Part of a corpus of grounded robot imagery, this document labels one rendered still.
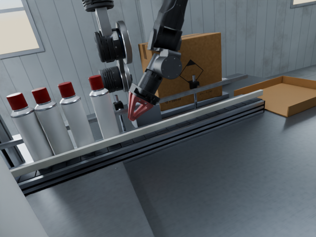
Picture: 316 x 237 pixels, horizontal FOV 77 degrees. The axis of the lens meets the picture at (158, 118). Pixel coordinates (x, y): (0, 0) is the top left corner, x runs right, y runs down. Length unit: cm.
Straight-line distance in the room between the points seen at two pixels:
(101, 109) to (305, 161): 53
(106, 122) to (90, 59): 247
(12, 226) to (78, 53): 277
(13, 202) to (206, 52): 77
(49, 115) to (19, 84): 264
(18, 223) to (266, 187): 45
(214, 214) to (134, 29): 283
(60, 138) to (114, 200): 24
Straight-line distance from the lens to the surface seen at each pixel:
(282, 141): 66
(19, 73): 316
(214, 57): 89
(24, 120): 56
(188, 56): 84
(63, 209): 47
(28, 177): 62
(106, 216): 41
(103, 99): 55
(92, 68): 302
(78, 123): 56
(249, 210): 46
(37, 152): 59
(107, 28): 99
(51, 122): 56
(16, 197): 33
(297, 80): 112
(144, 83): 56
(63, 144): 59
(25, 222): 35
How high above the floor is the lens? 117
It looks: 24 degrees down
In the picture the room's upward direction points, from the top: 10 degrees counter-clockwise
